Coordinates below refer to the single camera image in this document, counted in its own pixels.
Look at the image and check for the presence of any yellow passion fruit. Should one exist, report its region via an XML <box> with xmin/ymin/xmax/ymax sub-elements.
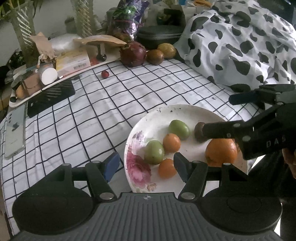
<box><xmin>158</xmin><ymin>43</ymin><xmax>177</xmax><ymax>59</ymax></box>

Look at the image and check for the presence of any brown passion fruit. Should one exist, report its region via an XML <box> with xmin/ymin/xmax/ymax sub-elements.
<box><xmin>146</xmin><ymin>49</ymin><xmax>165</xmax><ymax>65</ymax></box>

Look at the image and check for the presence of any beige drawstring pouch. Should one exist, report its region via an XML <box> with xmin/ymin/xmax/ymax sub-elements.
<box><xmin>30</xmin><ymin>32</ymin><xmax>56</xmax><ymax>62</ymax></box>

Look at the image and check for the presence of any cow print blanket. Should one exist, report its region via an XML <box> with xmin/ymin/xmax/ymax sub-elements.
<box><xmin>175</xmin><ymin>1</ymin><xmax>295</xmax><ymax>92</ymax></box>

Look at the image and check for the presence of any small brown leather case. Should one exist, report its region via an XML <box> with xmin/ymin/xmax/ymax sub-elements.
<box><xmin>22</xmin><ymin>73</ymin><xmax>43</xmax><ymax>97</ymax></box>

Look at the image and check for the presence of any black flat box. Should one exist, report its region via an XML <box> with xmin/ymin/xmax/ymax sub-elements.
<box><xmin>27</xmin><ymin>80</ymin><xmax>75</xmax><ymax>118</ymax></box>

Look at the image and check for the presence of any white tray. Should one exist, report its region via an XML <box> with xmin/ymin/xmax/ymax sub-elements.
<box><xmin>9</xmin><ymin>54</ymin><xmax>122</xmax><ymax>108</ymax></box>

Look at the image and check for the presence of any small red fruit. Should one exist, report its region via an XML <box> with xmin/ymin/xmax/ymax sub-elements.
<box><xmin>101</xmin><ymin>70</ymin><xmax>109</xmax><ymax>79</ymax></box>

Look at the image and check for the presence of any white cylinder jar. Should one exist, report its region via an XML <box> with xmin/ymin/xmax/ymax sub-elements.
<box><xmin>38</xmin><ymin>64</ymin><xmax>58</xmax><ymax>85</ymax></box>

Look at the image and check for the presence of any yellow white box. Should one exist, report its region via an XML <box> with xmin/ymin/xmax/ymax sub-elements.
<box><xmin>56</xmin><ymin>48</ymin><xmax>91</xmax><ymax>75</ymax></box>

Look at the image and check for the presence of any black zip case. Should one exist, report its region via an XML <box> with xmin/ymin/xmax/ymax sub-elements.
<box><xmin>136</xmin><ymin>25</ymin><xmax>184</xmax><ymax>50</ymax></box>

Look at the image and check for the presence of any checkered white tablecloth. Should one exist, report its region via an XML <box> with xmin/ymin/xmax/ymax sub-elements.
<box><xmin>1</xmin><ymin>59</ymin><xmax>259</xmax><ymax>235</ymax></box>

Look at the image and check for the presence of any purple snack bag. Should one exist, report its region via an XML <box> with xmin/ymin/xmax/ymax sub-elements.
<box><xmin>107</xmin><ymin>0</ymin><xmax>149</xmax><ymax>43</ymax></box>

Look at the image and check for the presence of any large orange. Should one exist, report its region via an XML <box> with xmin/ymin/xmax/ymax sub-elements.
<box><xmin>205</xmin><ymin>138</ymin><xmax>238</xmax><ymax>167</ymax></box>

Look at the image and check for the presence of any green fruit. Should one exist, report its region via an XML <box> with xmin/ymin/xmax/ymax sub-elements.
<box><xmin>144</xmin><ymin>140</ymin><xmax>165</xmax><ymax>165</ymax></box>
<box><xmin>168</xmin><ymin>120</ymin><xmax>190</xmax><ymax>140</ymax></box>

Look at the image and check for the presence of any smartphone light blue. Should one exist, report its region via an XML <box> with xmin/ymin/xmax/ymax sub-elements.
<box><xmin>4</xmin><ymin>104</ymin><xmax>27</xmax><ymax>159</ymax></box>

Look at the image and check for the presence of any red dragon fruit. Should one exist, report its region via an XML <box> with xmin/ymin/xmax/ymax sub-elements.
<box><xmin>119</xmin><ymin>42</ymin><xmax>147</xmax><ymax>67</ymax></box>

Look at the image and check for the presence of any brown paper envelope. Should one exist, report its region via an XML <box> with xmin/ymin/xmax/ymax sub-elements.
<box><xmin>73</xmin><ymin>35</ymin><xmax>126</xmax><ymax>47</ymax></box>

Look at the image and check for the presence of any small orange fruit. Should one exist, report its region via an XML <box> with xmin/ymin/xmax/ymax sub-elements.
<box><xmin>158</xmin><ymin>159</ymin><xmax>177</xmax><ymax>179</ymax></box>
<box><xmin>163</xmin><ymin>133</ymin><xmax>181</xmax><ymax>153</ymax></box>

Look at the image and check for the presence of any dark passion fruit on plate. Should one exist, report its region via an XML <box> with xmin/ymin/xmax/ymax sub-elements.
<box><xmin>194</xmin><ymin>122</ymin><xmax>208</xmax><ymax>143</ymax></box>

